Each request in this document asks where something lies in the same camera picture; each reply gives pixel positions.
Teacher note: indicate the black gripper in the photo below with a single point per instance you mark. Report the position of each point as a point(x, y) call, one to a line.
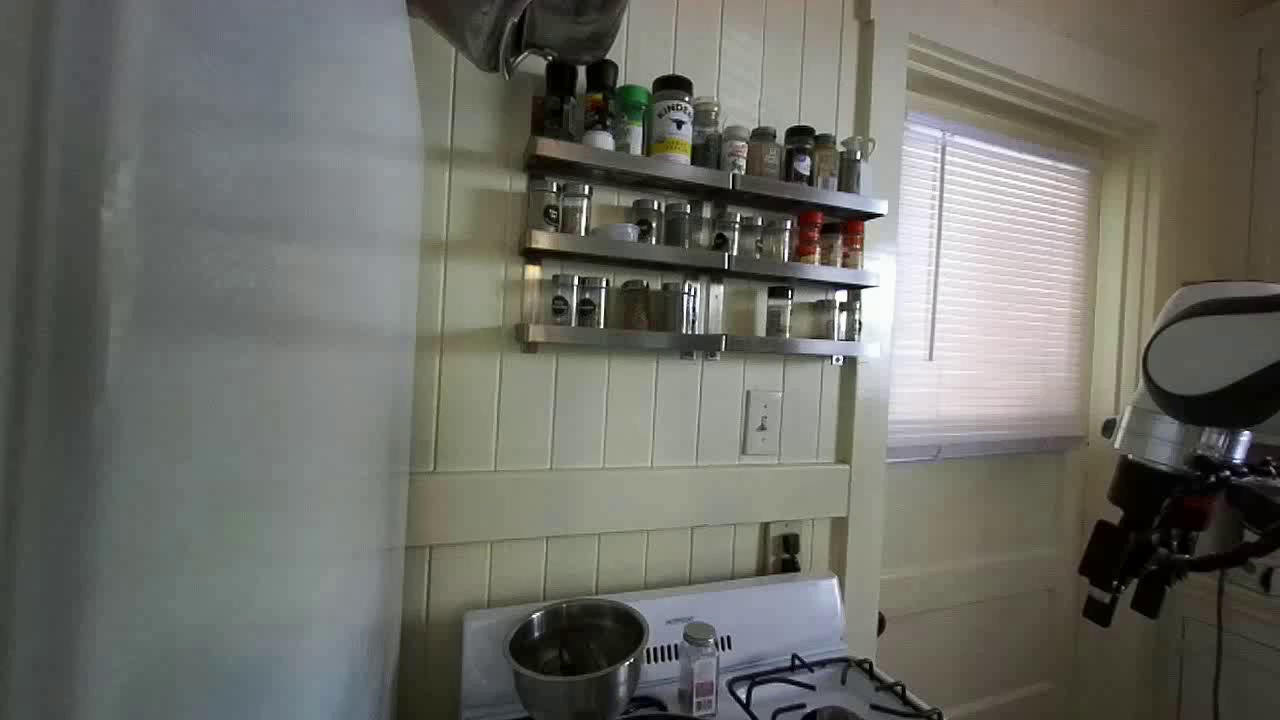
point(1147, 503)

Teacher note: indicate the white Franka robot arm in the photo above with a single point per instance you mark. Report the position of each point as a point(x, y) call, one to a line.
point(1205, 352)

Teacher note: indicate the dark stove burner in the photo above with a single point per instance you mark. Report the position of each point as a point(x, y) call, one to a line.
point(829, 715)

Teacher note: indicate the white stove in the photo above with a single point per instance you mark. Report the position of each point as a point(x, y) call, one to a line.
point(762, 616)

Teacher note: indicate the white cabinet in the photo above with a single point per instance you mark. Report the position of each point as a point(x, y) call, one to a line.
point(1244, 654)

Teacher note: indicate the round door knob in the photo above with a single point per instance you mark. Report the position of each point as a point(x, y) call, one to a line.
point(1110, 431)

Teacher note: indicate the window with white blinds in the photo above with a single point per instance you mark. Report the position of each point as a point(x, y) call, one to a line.
point(994, 287)

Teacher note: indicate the small glass spice jar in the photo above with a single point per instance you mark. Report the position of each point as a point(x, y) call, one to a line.
point(827, 161)
point(729, 231)
point(854, 167)
point(681, 309)
point(560, 300)
point(592, 300)
point(832, 245)
point(645, 223)
point(780, 314)
point(676, 226)
point(635, 307)
point(568, 209)
point(734, 149)
point(710, 138)
point(767, 154)
point(829, 318)
point(777, 236)

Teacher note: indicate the glass shaker jar white lid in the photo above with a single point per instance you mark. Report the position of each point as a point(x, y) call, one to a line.
point(701, 675)

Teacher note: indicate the red spice jar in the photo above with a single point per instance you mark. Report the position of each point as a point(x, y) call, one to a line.
point(811, 236)
point(854, 245)

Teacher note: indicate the stainless steel pot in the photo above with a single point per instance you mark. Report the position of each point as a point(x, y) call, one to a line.
point(578, 661)

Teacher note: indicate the black lid spice jar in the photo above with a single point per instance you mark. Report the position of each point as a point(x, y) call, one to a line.
point(798, 154)

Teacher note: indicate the metal spice shelf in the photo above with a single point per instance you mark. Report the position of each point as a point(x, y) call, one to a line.
point(667, 255)
point(624, 338)
point(694, 176)

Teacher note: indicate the large yellow label jar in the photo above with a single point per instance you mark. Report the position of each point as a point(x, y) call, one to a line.
point(674, 122)

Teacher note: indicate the green cap spice jar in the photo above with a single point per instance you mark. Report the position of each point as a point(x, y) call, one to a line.
point(635, 122)

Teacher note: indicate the black cap spice bottle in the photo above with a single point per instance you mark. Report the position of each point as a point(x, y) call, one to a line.
point(558, 102)
point(602, 105)

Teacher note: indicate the white refrigerator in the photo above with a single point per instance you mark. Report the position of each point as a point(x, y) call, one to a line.
point(213, 372)

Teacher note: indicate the wall power outlet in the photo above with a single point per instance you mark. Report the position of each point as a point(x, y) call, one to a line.
point(786, 550)

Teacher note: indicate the white light switch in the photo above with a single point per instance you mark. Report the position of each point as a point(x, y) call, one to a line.
point(762, 421)

